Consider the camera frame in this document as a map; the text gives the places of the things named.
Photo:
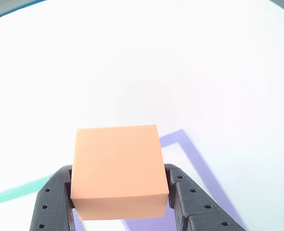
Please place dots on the purple tape square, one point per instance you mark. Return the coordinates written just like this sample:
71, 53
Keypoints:
199, 168

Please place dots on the orange block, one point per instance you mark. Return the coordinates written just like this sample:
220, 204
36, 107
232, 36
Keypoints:
119, 168

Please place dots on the green tape square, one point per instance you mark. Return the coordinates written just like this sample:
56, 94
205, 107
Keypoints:
12, 193

